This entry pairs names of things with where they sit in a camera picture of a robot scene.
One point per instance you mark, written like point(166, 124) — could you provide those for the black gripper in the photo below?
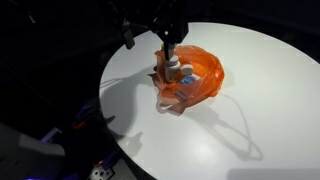
point(170, 20)

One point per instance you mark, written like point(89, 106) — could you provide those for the small brown bottle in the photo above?
point(172, 70)

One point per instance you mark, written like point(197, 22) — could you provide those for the yellow cap dark bottle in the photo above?
point(162, 46)

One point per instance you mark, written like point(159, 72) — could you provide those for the blue label white cap bottle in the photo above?
point(189, 79)

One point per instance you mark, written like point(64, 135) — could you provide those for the orange plastic bag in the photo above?
point(206, 71)

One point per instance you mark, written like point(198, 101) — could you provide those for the small grey object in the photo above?
point(181, 94)

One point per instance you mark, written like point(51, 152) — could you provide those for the purple orange clamp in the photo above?
point(110, 160)

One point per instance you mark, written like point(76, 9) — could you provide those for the perforated metal plate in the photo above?
point(100, 173)

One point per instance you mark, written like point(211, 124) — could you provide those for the large grey rounded housing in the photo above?
point(26, 156)

